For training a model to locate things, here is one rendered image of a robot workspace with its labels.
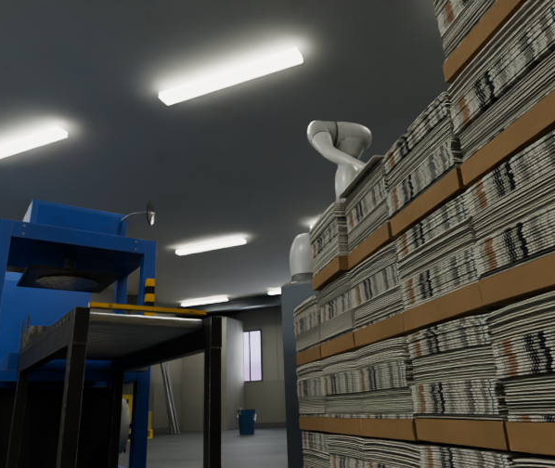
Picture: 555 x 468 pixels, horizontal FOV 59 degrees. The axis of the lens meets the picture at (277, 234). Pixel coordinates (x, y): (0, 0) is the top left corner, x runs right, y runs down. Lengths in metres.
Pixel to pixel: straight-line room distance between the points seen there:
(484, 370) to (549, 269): 0.24
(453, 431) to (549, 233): 0.43
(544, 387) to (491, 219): 0.28
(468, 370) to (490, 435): 0.11
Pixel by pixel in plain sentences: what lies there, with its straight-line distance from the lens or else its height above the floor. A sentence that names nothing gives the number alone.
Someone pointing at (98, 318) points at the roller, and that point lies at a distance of 1.88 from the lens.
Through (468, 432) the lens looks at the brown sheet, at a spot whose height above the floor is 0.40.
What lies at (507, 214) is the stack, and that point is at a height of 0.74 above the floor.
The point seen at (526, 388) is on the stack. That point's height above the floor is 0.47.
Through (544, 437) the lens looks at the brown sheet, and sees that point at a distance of 0.86.
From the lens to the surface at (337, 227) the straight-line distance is 1.53.
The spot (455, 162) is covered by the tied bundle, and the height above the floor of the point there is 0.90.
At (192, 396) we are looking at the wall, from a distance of 12.79.
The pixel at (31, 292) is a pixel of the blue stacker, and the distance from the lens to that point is 5.56.
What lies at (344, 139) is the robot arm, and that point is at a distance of 2.47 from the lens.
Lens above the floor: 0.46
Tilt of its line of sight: 19 degrees up
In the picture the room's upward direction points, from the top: 2 degrees counter-clockwise
